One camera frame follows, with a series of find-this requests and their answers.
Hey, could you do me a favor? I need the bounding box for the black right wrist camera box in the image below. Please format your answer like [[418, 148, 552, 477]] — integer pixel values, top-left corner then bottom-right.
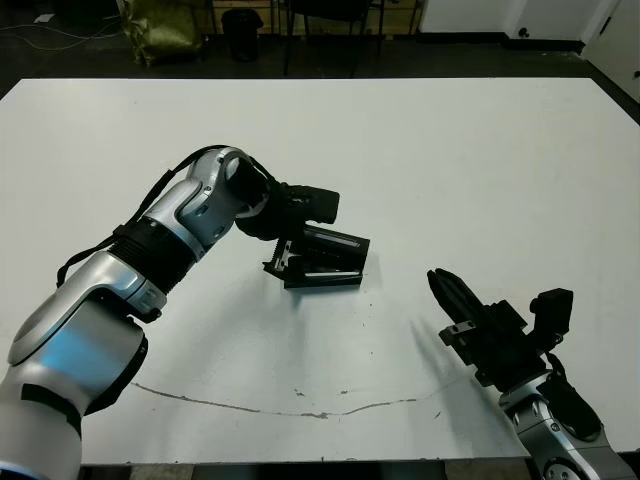
[[529, 288, 574, 339]]

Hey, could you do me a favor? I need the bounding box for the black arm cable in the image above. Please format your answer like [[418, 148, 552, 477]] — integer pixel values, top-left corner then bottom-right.
[[543, 351, 605, 442], [56, 145, 227, 290]]

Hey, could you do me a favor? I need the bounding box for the yellow-green bag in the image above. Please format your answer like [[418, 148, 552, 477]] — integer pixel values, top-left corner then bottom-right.
[[122, 0, 204, 67]]

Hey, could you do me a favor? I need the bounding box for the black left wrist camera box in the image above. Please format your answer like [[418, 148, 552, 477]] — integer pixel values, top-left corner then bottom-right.
[[287, 184, 342, 224]]

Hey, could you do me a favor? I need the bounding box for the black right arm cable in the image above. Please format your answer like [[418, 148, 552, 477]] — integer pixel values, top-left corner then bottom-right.
[[543, 351, 605, 442]]

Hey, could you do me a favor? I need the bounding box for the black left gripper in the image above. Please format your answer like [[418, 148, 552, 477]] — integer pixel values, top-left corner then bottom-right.
[[235, 199, 319, 286]]

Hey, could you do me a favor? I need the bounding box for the black office chair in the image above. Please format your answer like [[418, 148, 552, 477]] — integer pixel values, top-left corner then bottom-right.
[[283, 0, 387, 77]]

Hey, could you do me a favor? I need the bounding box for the black box with white insert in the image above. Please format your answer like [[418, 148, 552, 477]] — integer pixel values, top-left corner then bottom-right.
[[284, 269, 363, 292]]

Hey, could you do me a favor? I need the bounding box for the black waste bin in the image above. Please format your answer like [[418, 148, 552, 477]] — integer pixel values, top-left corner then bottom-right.
[[221, 9, 264, 63]]

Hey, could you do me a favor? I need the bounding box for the white door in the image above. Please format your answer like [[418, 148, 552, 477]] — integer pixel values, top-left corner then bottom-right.
[[581, 0, 640, 101]]

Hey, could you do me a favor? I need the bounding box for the black box lid with print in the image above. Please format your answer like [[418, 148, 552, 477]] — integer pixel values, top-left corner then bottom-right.
[[288, 223, 372, 281]]

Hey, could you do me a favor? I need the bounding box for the white floor cable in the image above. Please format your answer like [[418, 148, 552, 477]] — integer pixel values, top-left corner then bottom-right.
[[0, 20, 124, 52]]

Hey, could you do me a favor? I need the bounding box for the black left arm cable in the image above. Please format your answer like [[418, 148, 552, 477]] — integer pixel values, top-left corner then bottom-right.
[[56, 145, 227, 290]]

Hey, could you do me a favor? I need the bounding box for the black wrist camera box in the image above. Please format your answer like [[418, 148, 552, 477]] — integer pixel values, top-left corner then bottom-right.
[[529, 288, 574, 339], [287, 184, 342, 224]]

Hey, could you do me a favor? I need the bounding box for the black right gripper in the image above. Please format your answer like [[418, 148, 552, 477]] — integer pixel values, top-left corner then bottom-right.
[[427, 268, 549, 387]]

